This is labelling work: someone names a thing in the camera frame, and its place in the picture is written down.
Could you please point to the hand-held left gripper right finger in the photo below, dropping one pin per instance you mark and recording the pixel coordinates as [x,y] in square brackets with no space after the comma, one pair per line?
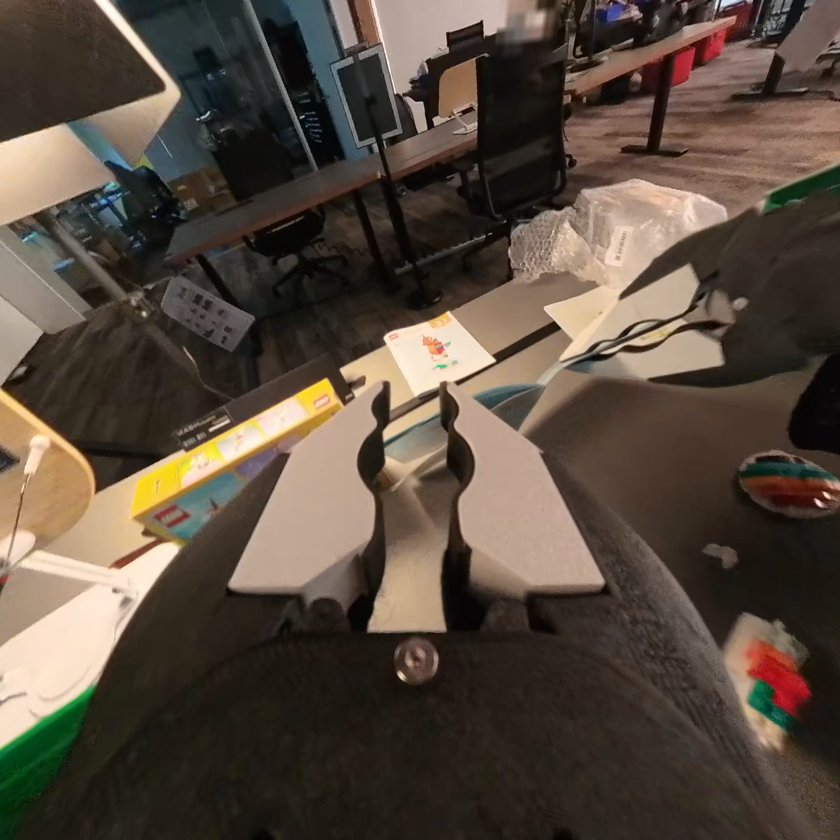
[531,525]

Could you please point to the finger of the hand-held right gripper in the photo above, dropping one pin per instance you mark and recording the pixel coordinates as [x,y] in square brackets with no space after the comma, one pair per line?
[656,358]
[669,295]

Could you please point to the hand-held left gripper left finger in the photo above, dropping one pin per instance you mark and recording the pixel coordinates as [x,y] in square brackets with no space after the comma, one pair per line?
[302,525]

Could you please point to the small white lego piece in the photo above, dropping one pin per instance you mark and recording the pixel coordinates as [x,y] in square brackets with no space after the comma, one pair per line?
[720,556]

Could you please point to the white red green lego model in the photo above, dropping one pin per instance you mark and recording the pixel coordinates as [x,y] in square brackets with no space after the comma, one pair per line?
[774,682]

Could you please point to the green plastic bin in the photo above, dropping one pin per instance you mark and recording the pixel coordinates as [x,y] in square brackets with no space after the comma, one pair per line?
[39,761]

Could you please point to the yellow lego box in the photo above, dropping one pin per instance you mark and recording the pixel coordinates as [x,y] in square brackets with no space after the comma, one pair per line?
[216,466]

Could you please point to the round rainbow lego build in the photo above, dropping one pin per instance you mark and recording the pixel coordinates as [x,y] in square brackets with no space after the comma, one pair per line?
[787,485]

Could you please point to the clear plastic bag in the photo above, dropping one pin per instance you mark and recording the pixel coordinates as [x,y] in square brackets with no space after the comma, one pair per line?
[649,223]

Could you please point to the black cardboard box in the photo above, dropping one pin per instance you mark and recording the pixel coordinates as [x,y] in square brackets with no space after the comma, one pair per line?
[262,407]

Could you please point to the open light blue instruction booklet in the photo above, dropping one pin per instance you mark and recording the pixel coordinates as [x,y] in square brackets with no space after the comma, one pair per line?
[505,401]

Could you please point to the bubble wrap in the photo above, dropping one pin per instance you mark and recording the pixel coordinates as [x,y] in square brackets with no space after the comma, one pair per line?
[548,243]

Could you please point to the closed booklet orange animal cover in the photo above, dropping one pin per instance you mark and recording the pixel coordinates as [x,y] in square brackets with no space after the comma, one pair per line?
[436,348]

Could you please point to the black office chair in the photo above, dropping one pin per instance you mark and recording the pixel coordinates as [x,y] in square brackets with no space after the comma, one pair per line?
[518,131]
[289,236]

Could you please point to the red storage bin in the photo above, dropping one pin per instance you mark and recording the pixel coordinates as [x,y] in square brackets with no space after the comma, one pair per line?
[676,69]
[712,46]

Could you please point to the printed white paper sheet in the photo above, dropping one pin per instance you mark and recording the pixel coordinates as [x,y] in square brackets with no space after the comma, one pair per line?
[207,312]

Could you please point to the long brown desk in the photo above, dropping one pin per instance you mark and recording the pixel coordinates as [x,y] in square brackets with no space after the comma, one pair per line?
[275,203]
[630,62]

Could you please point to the wooden board stand white base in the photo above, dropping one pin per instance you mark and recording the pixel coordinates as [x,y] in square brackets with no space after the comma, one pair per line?
[52,472]

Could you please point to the grey light stand pole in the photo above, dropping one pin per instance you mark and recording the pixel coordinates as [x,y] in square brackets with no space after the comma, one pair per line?
[85,256]

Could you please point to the portrait screen on stand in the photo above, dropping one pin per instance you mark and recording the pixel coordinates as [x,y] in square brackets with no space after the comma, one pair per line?
[366,95]

